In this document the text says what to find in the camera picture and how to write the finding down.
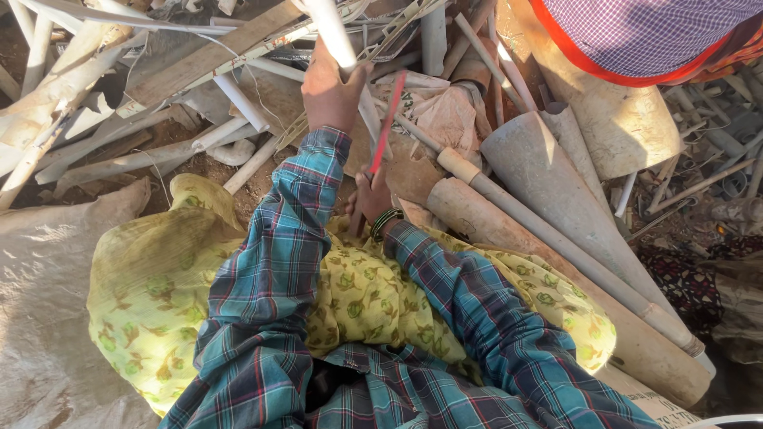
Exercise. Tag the red blade hand saw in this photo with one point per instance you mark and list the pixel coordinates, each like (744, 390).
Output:
(387, 122)

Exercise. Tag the white woven sack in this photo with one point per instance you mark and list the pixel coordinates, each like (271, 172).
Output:
(47, 310)

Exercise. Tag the crumpled beige printed bag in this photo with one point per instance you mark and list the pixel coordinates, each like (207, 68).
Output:
(444, 116)

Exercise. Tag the large beige pipe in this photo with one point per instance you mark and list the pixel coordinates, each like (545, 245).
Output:
(626, 339)

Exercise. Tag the teal plaid shirt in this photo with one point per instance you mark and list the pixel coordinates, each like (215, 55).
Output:
(381, 387)

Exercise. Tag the thin beige pipe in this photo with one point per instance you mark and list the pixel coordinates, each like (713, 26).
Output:
(495, 62)

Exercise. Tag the printed sack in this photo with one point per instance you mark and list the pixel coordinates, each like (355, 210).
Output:
(650, 405)

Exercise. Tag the long dirty white pipe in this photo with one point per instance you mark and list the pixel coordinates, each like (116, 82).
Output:
(131, 159)

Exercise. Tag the wide cream pipe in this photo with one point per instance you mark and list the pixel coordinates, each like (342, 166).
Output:
(608, 119)

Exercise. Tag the person's left fingers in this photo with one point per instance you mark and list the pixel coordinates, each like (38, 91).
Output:
(357, 71)

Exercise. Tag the grey pipe with beige coupling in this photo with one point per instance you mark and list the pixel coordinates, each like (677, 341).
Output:
(536, 226)

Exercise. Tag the person's right hand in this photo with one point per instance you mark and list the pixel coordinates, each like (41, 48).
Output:
(372, 199)

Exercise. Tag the person's left hand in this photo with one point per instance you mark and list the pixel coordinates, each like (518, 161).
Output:
(328, 95)

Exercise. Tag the yellow floral cloth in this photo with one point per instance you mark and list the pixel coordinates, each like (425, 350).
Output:
(363, 298)

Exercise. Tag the dark patterned cloth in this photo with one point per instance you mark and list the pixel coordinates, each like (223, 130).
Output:
(685, 280)

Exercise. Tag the brown cardboard piece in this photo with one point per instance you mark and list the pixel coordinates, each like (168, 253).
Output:
(411, 173)

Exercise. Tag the heap of pipe scraps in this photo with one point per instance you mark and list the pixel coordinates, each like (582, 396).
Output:
(715, 137)

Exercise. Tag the flattened grey pipe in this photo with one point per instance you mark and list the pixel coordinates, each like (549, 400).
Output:
(569, 140)

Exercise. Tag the white bucket rim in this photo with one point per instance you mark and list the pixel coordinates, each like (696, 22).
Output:
(727, 421)

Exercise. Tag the wooden plank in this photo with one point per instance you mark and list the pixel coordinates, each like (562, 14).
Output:
(208, 56)

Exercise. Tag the green bangles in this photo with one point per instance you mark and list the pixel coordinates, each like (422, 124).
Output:
(384, 221)

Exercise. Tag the upright grey pipe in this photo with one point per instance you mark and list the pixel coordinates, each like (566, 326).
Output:
(434, 36)

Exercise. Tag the heap of white pipes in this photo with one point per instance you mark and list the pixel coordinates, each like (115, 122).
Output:
(53, 83)

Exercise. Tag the long white plastic pipe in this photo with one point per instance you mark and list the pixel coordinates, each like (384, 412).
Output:
(334, 36)

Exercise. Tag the white perforated metal strip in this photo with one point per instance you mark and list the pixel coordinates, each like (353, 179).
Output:
(196, 77)

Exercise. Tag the brown pipe stub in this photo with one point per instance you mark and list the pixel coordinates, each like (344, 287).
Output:
(474, 65)

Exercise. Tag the short white pipe piece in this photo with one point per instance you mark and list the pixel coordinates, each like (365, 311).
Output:
(241, 102)

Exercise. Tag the person's right fingers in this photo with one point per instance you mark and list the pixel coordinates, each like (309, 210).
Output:
(356, 199)

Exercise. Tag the grey conical pipe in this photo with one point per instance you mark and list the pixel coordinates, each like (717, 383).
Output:
(554, 184)

